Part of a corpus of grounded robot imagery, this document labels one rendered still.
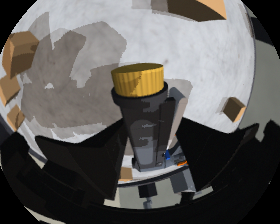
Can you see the small tan block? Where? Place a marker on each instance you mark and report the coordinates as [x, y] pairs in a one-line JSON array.
[[198, 10], [234, 109], [125, 174], [15, 117], [9, 88], [18, 53]]

